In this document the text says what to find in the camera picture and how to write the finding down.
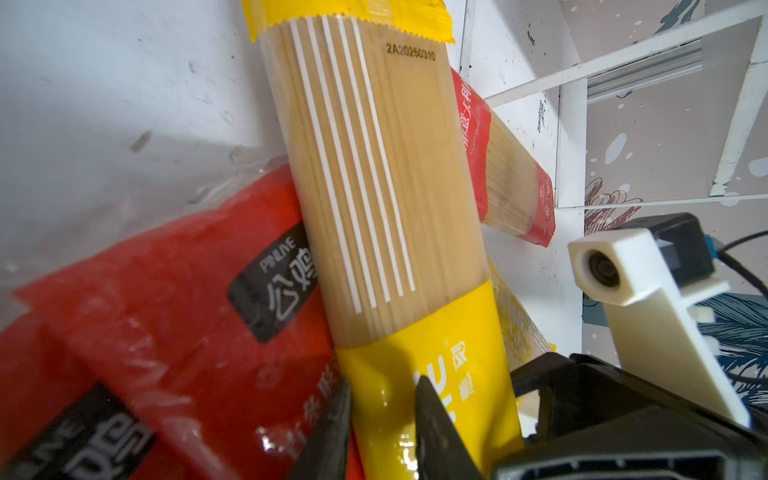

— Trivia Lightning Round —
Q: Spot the white two-tier shelf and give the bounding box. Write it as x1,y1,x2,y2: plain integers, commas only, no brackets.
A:
449,1,767,211

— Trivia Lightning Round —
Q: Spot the red spaghetti pack upper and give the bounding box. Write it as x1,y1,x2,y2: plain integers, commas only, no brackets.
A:
15,167,339,479

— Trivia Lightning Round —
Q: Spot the red spaghetti pack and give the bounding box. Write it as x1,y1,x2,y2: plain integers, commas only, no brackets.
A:
15,167,339,479
1,313,197,479
452,71,556,248

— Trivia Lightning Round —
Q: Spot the red spaghetti pack lower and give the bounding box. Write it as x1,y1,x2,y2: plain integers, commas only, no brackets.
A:
1,313,197,479

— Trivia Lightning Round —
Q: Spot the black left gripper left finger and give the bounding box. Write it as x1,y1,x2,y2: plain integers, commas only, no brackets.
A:
287,379,351,480

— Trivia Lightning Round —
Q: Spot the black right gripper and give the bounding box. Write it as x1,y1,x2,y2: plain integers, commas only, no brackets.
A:
493,353,767,479

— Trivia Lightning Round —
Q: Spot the yellow spaghetti pack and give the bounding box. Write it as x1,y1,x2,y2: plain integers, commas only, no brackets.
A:
243,1,522,479
488,259,556,371

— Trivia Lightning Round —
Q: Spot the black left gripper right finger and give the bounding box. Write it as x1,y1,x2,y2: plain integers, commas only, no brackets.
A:
414,375,483,480

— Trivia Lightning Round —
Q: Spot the red spaghetti pack rear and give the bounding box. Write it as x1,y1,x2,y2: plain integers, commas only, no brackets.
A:
452,71,556,248

